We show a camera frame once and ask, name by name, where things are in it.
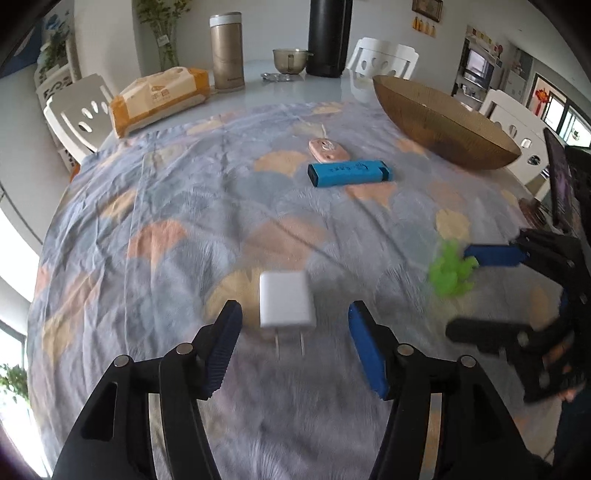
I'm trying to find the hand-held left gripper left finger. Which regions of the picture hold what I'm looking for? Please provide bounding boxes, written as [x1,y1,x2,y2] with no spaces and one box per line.
[53,300,243,480]

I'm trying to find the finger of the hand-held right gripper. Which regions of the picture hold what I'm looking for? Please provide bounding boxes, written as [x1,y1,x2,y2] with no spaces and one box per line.
[445,318,563,359]
[463,228,578,274]

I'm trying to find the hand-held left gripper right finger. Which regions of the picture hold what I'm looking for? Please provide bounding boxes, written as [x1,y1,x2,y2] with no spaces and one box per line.
[348,301,532,480]

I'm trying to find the green translucent toy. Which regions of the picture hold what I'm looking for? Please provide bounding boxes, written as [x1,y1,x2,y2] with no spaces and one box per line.
[427,240,480,299]

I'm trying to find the white wall charger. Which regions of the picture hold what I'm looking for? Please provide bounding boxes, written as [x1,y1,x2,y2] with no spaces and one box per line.
[259,271,317,361]

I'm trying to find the amber ribbed glass bowl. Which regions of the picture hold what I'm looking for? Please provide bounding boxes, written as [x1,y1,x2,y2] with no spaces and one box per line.
[372,75,522,171]

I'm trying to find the brown round coaster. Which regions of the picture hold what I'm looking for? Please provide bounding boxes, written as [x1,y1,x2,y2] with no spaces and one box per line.
[518,198,551,228]

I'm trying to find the black standing phone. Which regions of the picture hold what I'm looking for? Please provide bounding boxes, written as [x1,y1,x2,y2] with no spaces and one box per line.
[543,128,579,232]

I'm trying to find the white plastic chair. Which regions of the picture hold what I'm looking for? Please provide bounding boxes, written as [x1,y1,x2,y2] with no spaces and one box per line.
[346,38,420,80]
[44,74,115,165]
[479,89,562,186]

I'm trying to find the leaf-print grey cloth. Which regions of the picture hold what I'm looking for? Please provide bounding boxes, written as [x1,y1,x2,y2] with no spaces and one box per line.
[25,99,570,480]

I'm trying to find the blue rectangular lighter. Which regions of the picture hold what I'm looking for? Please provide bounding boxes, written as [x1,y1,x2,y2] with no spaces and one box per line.
[307,159,394,188]

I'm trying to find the white cabinet with television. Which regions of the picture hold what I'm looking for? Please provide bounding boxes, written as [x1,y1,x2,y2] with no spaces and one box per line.
[456,25,507,100]

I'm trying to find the pink oval gadget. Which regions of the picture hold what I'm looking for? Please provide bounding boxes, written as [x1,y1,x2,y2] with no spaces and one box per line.
[308,137,350,163]

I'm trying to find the green potted plant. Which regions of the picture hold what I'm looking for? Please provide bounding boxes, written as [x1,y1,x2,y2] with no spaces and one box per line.
[0,364,29,408]

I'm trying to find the framed picture with tassels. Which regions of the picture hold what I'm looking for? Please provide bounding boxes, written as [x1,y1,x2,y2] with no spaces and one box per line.
[411,0,444,37]

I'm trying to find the orange tissue pack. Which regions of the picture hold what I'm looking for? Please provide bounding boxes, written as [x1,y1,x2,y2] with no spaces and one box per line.
[109,67,211,138]

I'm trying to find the black thermos bottle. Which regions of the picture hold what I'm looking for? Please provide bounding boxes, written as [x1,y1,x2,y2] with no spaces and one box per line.
[306,0,354,78]

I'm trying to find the smoky glass cup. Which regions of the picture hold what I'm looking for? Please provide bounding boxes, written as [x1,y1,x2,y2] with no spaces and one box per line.
[272,48,310,76]

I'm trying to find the gold thermos bottle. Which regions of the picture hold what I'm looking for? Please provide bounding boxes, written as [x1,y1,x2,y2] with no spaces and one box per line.
[209,12,246,93]

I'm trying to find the glass vase with flowers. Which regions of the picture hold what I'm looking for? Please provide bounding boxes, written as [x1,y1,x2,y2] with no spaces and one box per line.
[134,0,192,71]

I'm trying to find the white openwork shelf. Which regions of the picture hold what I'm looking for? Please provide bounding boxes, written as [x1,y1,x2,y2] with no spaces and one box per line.
[33,28,82,95]

